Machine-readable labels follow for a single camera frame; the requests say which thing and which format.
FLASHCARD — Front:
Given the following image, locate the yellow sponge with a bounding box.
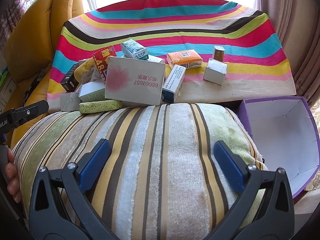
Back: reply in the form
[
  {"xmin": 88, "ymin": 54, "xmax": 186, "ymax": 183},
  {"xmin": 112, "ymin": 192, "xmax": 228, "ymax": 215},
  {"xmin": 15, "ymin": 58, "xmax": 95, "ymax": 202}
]
[{"xmin": 74, "ymin": 57, "xmax": 95, "ymax": 84}]

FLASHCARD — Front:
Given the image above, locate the beige patterned curtain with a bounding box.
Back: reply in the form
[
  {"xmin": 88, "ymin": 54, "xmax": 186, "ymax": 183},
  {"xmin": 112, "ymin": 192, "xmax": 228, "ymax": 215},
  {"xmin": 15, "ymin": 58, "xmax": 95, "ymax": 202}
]
[{"xmin": 254, "ymin": 0, "xmax": 320, "ymax": 106}]

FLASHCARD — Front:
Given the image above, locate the white drawer cabinet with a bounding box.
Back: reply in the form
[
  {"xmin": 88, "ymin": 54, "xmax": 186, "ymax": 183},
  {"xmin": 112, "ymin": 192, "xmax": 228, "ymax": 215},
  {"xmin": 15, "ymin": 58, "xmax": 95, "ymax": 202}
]
[{"xmin": 0, "ymin": 66, "xmax": 17, "ymax": 113}]

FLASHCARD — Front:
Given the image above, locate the rainbow striped cloth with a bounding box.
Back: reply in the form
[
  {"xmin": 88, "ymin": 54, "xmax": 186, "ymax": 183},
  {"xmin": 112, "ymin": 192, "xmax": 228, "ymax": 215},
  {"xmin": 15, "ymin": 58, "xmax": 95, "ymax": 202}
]
[{"xmin": 47, "ymin": 0, "xmax": 296, "ymax": 113}]

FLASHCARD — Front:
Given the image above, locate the black rectangular box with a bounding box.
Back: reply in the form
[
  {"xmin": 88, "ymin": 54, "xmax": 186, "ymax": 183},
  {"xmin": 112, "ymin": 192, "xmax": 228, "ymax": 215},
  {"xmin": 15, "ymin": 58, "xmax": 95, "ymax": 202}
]
[{"xmin": 60, "ymin": 63, "xmax": 79, "ymax": 93}]

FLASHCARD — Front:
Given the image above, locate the grey plain box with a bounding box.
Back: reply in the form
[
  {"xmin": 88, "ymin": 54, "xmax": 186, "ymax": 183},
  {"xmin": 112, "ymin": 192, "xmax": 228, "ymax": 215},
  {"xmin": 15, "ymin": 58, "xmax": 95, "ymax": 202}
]
[{"xmin": 60, "ymin": 92, "xmax": 81, "ymax": 112}]

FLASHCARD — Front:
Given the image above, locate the orange tissue pack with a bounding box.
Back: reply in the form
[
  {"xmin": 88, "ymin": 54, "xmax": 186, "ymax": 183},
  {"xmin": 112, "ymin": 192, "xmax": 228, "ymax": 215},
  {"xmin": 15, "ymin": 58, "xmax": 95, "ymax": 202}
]
[{"xmin": 167, "ymin": 49, "xmax": 203, "ymax": 69}]

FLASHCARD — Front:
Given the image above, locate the green round sponge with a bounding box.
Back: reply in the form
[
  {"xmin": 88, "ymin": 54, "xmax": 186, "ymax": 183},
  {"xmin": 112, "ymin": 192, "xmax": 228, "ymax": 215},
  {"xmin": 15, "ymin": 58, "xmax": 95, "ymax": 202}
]
[{"xmin": 79, "ymin": 100, "xmax": 123, "ymax": 114}]

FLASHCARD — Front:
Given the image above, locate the striped plush cushion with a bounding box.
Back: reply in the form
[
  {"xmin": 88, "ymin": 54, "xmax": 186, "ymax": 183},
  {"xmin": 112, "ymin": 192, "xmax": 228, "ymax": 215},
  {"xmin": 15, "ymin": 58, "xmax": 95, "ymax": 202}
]
[{"xmin": 11, "ymin": 103, "xmax": 266, "ymax": 239}]

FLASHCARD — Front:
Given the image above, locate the teal white small box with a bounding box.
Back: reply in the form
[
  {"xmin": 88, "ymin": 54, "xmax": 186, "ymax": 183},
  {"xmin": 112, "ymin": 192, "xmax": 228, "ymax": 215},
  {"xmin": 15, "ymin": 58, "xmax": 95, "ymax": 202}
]
[{"xmin": 120, "ymin": 39, "xmax": 149, "ymax": 60}]

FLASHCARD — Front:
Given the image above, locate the small brown white box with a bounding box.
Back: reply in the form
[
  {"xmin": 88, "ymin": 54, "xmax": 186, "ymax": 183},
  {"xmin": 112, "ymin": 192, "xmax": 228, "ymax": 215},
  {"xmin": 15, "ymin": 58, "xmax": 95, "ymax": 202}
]
[{"xmin": 212, "ymin": 46, "xmax": 225, "ymax": 62}]

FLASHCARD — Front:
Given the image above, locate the plain white cube box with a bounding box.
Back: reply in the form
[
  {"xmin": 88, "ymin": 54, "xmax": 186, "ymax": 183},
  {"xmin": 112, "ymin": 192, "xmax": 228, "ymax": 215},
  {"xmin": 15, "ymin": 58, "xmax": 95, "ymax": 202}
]
[{"xmin": 203, "ymin": 59, "xmax": 227, "ymax": 86}]

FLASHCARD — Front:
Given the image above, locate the yellow leather armchair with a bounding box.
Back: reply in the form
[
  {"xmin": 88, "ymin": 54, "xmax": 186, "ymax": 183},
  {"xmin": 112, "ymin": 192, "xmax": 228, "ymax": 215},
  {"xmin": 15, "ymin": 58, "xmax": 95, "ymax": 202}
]
[{"xmin": 3, "ymin": 0, "xmax": 85, "ymax": 149}]

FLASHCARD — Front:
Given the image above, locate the purple open cardboard box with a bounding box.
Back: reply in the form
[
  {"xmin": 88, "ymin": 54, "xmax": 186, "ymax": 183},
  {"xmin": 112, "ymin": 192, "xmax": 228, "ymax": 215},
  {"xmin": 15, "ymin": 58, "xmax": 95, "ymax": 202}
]
[{"xmin": 237, "ymin": 96, "xmax": 319, "ymax": 197}]

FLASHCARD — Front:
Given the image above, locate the person's left hand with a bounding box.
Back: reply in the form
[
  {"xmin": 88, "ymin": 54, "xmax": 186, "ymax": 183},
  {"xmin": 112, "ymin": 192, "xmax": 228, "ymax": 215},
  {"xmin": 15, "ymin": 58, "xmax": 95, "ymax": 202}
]
[{"xmin": 5, "ymin": 148, "xmax": 22, "ymax": 203}]

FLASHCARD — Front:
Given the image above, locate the white green-edged box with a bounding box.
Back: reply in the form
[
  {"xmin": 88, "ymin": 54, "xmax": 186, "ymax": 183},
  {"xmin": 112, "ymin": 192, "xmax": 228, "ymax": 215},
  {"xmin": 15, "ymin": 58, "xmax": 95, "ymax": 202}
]
[{"xmin": 79, "ymin": 79, "xmax": 105, "ymax": 102}]

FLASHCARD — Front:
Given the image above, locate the blue white medicine box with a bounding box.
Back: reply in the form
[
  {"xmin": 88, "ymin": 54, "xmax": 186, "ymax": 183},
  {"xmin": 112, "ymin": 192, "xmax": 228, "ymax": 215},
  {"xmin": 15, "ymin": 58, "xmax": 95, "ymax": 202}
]
[{"xmin": 161, "ymin": 64, "xmax": 186, "ymax": 103}]

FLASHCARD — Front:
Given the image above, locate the large white pink-flower box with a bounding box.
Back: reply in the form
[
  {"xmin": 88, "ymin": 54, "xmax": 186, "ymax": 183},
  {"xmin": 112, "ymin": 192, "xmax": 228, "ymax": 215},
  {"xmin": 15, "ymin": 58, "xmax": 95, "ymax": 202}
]
[{"xmin": 105, "ymin": 56, "xmax": 165, "ymax": 106}]

